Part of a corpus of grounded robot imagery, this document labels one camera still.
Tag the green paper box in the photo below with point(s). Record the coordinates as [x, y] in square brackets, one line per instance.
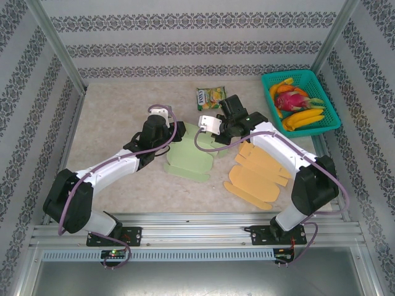
[188, 157]

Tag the orange paper box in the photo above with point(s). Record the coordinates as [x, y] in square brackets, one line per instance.
[256, 182]

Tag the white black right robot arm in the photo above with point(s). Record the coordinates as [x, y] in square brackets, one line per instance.
[277, 145]

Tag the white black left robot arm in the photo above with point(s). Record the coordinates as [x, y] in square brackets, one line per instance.
[108, 163]

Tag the green yellow candy bag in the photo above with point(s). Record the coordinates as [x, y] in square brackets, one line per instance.
[210, 98]

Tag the orange crescent toy fruit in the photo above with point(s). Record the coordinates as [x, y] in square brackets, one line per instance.
[273, 94]

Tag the pink toy dragon fruit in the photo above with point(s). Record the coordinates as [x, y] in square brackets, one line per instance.
[288, 101]

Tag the small yellow toy pepper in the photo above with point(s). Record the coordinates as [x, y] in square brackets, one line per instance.
[288, 81]

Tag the yellow toy banana bunch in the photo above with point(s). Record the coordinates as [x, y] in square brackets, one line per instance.
[304, 118]

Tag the small orange toy fruit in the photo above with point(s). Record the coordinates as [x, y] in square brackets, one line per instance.
[301, 92]

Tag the teal plastic basket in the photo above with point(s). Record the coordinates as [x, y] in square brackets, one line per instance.
[327, 101]

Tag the grey metal sheet panel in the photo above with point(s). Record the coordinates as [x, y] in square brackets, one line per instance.
[197, 277]

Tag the aluminium mounting rail frame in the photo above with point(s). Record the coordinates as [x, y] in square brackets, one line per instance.
[197, 228]

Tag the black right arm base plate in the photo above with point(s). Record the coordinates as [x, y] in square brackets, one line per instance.
[259, 235]

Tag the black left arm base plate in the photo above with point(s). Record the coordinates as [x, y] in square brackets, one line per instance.
[132, 235]

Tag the aluminium corner post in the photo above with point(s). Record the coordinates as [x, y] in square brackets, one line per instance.
[57, 44]
[333, 37]

